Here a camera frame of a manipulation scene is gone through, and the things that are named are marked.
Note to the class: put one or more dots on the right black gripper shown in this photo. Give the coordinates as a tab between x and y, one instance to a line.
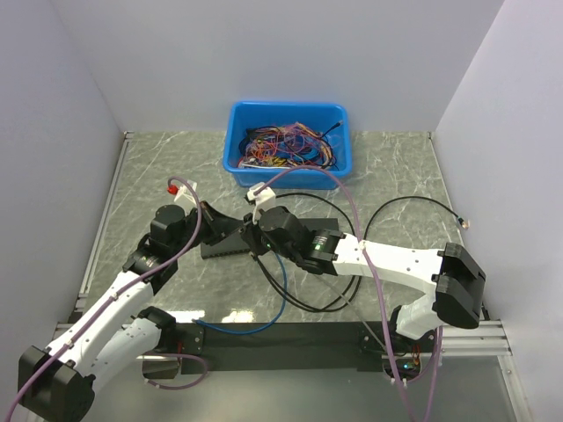
251	236

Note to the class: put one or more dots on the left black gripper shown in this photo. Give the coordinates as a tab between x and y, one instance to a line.
220	225

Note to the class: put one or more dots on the black network switch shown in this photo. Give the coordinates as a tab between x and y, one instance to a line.
325	226
231	245

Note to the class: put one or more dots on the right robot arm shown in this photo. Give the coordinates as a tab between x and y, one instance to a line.
450	280

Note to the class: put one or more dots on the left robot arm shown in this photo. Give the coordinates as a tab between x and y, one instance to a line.
60	381

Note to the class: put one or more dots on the blue plastic bin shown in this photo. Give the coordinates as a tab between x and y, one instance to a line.
265	138

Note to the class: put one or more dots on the black base beam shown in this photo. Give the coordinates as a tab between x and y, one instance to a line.
281	346

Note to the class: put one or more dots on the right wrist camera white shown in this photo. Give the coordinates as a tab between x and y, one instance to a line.
262	198

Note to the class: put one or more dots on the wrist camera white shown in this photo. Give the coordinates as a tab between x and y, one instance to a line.
262	198
182	196

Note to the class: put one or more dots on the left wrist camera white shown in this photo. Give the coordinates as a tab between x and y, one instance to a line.
182	196

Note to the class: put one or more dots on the aluminium rail frame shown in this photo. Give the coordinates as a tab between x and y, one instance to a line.
401	198

